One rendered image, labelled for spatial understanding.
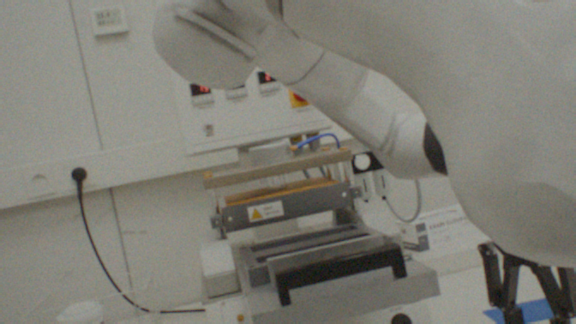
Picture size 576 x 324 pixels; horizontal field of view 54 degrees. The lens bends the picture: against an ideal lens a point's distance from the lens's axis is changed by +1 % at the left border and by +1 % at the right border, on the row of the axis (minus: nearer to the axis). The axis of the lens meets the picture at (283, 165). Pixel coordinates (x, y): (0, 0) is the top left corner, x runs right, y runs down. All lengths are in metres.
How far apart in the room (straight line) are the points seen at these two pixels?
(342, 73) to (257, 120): 0.59
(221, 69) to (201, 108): 0.71
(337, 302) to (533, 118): 0.42
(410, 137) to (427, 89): 0.47
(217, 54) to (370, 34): 0.17
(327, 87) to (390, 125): 0.20
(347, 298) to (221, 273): 0.30
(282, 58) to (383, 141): 0.26
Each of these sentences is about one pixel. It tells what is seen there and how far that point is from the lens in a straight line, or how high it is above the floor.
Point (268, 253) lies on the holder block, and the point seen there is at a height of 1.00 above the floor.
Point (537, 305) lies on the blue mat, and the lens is 1.20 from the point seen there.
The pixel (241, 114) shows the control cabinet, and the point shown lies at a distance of 1.20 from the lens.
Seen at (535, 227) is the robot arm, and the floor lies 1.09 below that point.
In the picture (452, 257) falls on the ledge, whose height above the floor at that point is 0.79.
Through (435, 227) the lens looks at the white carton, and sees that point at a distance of 1.52.
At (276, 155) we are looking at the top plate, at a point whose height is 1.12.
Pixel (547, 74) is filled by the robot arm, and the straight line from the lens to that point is 0.30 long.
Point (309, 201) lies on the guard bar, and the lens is 0.99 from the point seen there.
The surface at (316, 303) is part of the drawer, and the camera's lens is 0.65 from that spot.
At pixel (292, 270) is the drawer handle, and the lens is 0.64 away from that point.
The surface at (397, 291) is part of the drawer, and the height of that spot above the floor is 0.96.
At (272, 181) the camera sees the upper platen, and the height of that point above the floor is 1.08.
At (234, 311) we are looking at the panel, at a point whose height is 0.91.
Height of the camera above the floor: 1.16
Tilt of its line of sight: 3 degrees down
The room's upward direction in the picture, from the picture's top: 11 degrees counter-clockwise
